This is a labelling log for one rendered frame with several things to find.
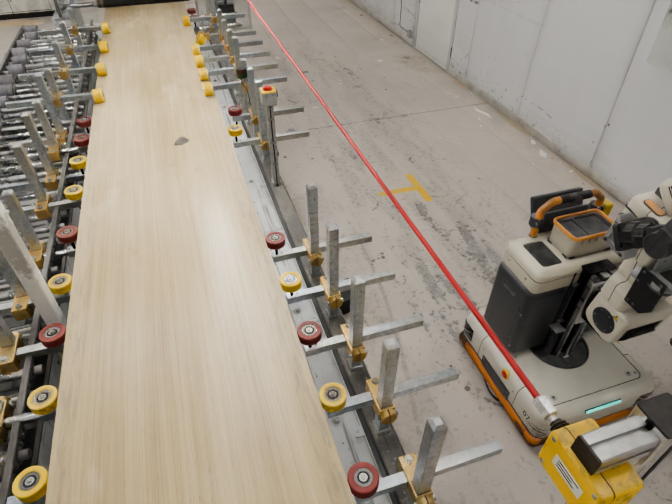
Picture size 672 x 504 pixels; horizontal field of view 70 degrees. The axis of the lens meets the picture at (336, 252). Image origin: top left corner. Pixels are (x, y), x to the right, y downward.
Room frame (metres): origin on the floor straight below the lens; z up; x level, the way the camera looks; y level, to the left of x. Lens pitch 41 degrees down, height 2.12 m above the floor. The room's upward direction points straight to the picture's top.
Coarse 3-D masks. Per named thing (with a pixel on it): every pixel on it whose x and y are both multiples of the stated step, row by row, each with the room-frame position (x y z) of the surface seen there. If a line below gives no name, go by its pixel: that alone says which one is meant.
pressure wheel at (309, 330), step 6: (300, 324) 1.04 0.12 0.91; (306, 324) 1.04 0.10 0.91; (312, 324) 1.04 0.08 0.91; (318, 324) 1.04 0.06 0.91; (300, 330) 1.01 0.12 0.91; (306, 330) 1.02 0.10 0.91; (312, 330) 1.02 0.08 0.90; (318, 330) 1.01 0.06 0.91; (300, 336) 0.99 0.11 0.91; (306, 336) 0.99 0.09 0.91; (312, 336) 0.99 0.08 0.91; (318, 336) 0.99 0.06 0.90; (300, 342) 0.99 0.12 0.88; (306, 342) 0.98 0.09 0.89; (312, 342) 0.98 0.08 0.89
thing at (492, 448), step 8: (496, 440) 0.68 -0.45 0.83; (472, 448) 0.66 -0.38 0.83; (480, 448) 0.66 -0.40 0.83; (488, 448) 0.66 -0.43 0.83; (496, 448) 0.66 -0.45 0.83; (448, 456) 0.64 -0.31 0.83; (456, 456) 0.64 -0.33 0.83; (464, 456) 0.64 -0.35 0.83; (472, 456) 0.64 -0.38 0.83; (480, 456) 0.64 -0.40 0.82; (488, 456) 0.65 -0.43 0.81; (440, 464) 0.61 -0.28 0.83; (448, 464) 0.61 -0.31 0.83; (456, 464) 0.61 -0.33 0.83; (464, 464) 0.62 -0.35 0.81; (400, 472) 0.59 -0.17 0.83; (440, 472) 0.60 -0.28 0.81; (384, 480) 0.57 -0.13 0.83; (392, 480) 0.57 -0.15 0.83; (400, 480) 0.57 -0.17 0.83; (384, 488) 0.55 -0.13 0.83; (392, 488) 0.55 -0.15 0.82; (376, 496) 0.54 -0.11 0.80
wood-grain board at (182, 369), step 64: (128, 64) 3.42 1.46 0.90; (192, 64) 3.42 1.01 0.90; (128, 128) 2.45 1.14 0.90; (192, 128) 2.45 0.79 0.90; (128, 192) 1.82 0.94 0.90; (192, 192) 1.82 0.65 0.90; (128, 256) 1.38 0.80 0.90; (192, 256) 1.38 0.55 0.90; (256, 256) 1.38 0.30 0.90; (128, 320) 1.06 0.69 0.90; (192, 320) 1.06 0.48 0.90; (256, 320) 1.06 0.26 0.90; (64, 384) 0.82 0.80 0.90; (128, 384) 0.82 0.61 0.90; (192, 384) 0.82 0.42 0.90; (256, 384) 0.82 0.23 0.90; (64, 448) 0.62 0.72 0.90; (128, 448) 0.62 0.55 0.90; (192, 448) 0.62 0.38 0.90; (256, 448) 0.62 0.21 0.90; (320, 448) 0.62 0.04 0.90
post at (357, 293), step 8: (352, 280) 1.02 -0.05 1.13; (360, 280) 1.02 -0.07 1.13; (352, 288) 1.02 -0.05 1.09; (360, 288) 1.01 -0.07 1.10; (352, 296) 1.02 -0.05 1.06; (360, 296) 1.01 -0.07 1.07; (352, 304) 1.02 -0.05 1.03; (360, 304) 1.01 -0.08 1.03; (352, 312) 1.01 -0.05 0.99; (360, 312) 1.01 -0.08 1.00; (352, 320) 1.01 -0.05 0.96; (360, 320) 1.01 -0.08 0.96; (352, 328) 1.01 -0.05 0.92; (360, 328) 1.01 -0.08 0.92; (352, 336) 1.01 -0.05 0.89; (360, 336) 1.01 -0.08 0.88; (352, 344) 1.01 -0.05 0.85; (360, 344) 1.01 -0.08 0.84; (352, 360) 1.01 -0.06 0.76
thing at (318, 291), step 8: (376, 272) 1.38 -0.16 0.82; (384, 272) 1.38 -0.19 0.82; (392, 272) 1.38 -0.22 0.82; (344, 280) 1.33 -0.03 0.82; (368, 280) 1.34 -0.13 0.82; (376, 280) 1.35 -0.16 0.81; (384, 280) 1.36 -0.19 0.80; (312, 288) 1.29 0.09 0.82; (320, 288) 1.29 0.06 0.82; (344, 288) 1.31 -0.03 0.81; (288, 296) 1.25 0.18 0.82; (296, 296) 1.25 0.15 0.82; (304, 296) 1.26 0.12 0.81; (312, 296) 1.27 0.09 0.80; (320, 296) 1.28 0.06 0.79
